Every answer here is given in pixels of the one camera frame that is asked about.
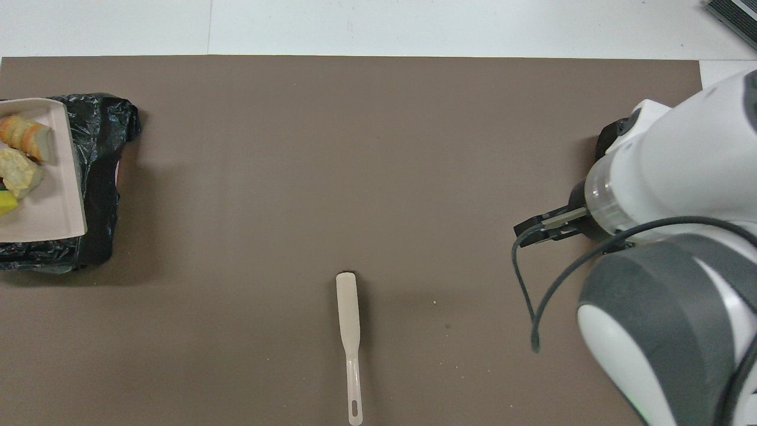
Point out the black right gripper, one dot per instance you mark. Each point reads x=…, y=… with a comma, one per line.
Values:
x=582, y=207

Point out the beige hand brush black bristles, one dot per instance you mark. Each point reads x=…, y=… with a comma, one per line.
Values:
x=349, y=313

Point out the beige plastic dustpan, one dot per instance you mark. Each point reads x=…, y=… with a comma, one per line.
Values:
x=53, y=207

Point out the pale bread piece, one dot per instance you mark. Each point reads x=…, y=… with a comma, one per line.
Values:
x=20, y=171

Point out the striped croissant piece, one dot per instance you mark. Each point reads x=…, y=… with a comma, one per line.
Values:
x=25, y=137

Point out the yellow sponge piece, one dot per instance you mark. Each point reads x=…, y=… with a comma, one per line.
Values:
x=6, y=204

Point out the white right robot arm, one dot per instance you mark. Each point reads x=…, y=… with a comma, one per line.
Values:
x=680, y=177

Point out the brown table mat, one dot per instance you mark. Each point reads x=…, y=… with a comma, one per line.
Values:
x=355, y=148

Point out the dark grey ribbed panel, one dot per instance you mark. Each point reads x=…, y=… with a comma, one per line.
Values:
x=736, y=18

